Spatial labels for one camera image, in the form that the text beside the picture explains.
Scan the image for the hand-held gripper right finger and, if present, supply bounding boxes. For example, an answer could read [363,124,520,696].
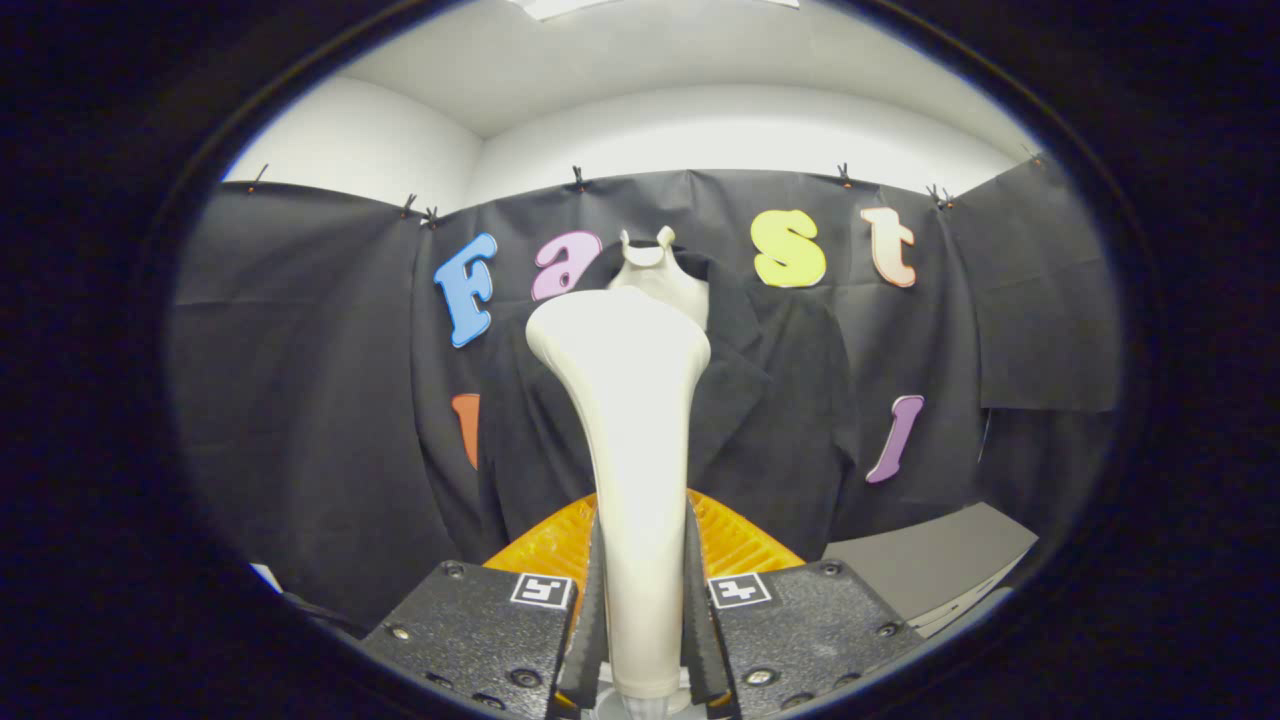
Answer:
[683,490,926,720]

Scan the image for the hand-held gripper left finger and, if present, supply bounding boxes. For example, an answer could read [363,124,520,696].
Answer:
[360,490,606,720]

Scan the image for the white garment steamer head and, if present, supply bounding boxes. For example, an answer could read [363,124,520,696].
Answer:
[525,287,713,701]

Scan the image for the black jacket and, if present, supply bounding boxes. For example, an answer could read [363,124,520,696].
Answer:
[475,240,861,563]

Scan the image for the white garment hanger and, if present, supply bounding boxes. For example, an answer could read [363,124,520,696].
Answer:
[605,226,711,331]

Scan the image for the grey cabinet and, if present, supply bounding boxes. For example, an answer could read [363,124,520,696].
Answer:
[820,500,1039,639]

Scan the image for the row of black clips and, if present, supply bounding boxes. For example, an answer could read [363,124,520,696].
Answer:
[250,145,1041,226]

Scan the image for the ceiling light panel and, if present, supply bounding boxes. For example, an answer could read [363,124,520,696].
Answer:
[510,0,801,21]

